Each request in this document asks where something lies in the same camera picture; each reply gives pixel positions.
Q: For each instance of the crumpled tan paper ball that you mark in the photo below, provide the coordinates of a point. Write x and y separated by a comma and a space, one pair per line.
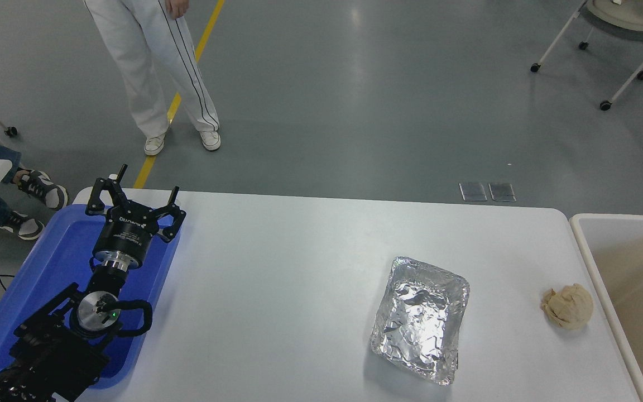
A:
568, 306

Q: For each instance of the large pale bin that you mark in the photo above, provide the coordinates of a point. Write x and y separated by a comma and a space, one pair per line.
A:
639, 279

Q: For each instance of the seated person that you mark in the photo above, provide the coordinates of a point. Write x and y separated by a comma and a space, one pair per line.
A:
37, 187

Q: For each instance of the silver foil tray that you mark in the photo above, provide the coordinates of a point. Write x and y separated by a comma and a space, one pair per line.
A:
419, 321

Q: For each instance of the standing person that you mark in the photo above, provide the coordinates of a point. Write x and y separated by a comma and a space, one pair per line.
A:
143, 72

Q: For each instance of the person's hand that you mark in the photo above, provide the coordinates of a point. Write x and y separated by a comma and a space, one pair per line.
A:
177, 6

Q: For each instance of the blue plastic tray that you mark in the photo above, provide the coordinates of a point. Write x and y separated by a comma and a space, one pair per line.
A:
59, 262

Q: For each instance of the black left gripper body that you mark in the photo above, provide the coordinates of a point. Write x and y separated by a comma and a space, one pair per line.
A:
126, 234

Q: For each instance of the metal floor plate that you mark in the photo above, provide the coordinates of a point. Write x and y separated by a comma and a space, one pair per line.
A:
502, 191
473, 191

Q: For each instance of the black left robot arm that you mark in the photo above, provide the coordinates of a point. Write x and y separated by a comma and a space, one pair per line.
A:
48, 346

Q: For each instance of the white wheeled chair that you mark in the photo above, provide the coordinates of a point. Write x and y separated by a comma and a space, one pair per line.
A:
628, 17

